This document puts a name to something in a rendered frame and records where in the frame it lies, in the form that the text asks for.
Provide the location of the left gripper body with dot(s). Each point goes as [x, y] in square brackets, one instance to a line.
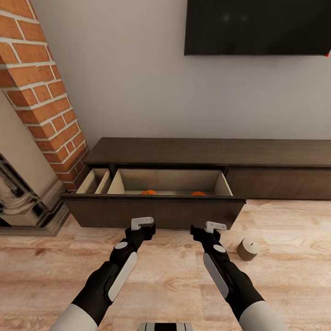
[144, 233]

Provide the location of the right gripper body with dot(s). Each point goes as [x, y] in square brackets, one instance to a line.
[200, 235]

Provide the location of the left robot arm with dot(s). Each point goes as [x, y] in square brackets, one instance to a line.
[87, 310]

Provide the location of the wood fireplace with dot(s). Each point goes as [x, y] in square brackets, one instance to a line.
[29, 187]

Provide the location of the cabinet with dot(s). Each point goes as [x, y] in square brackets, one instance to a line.
[228, 171]

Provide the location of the pillar candle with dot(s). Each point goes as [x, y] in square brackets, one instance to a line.
[248, 249]

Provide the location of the wall mounted tv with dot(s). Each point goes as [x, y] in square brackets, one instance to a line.
[258, 28]

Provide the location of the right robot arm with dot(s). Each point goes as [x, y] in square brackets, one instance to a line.
[249, 307]

